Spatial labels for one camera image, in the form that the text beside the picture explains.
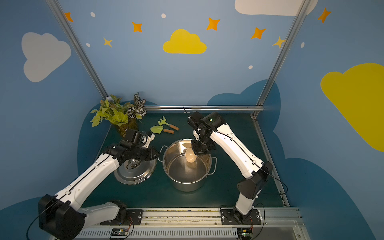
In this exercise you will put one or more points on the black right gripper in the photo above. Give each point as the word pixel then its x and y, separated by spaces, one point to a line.
pixel 201 147

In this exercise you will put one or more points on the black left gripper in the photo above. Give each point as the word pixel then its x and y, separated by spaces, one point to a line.
pixel 139 153

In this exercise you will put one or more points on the beige plastic ladle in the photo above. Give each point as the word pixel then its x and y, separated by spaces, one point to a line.
pixel 190 155

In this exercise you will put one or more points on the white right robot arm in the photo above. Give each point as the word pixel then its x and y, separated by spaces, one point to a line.
pixel 212 130

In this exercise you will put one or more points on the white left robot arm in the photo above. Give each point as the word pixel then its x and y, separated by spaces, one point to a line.
pixel 63 216

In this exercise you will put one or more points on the stainless steel pot lid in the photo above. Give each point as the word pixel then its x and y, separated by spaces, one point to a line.
pixel 133 172

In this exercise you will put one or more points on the green toy trowel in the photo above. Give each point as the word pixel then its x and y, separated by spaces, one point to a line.
pixel 160 129

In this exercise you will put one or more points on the artificial green potted plant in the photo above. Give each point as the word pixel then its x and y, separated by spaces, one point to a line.
pixel 123 116

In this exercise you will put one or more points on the green toy rake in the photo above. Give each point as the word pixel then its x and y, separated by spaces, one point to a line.
pixel 163 121

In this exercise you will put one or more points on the left small circuit board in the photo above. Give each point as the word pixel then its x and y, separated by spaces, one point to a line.
pixel 119 232

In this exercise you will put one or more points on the small circuit board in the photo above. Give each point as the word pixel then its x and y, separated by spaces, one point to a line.
pixel 244 234
pixel 119 232

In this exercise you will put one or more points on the right small circuit board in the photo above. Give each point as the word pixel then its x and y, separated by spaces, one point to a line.
pixel 244 234

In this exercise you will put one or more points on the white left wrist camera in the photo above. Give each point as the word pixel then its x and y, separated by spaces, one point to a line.
pixel 149 139

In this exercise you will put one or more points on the aluminium back frame rail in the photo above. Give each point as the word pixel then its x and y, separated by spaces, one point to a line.
pixel 206 108

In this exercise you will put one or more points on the aluminium frame rail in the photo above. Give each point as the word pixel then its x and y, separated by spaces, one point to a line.
pixel 206 108
pixel 280 186

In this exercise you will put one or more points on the aluminium right frame post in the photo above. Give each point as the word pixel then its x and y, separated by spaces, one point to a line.
pixel 294 30

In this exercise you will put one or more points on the aluminium frame post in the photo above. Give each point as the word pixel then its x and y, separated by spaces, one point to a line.
pixel 294 30
pixel 65 24

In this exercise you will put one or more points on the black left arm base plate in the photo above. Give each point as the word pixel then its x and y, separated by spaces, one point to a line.
pixel 131 216

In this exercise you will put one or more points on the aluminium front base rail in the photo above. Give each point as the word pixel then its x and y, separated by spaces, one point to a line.
pixel 204 223

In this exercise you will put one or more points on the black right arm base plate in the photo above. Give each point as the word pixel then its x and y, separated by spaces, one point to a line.
pixel 234 217

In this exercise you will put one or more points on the aluminium right frame rail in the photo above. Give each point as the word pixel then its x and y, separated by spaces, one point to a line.
pixel 280 186

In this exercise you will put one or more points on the aluminium left frame post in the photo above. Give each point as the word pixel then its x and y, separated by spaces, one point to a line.
pixel 65 24

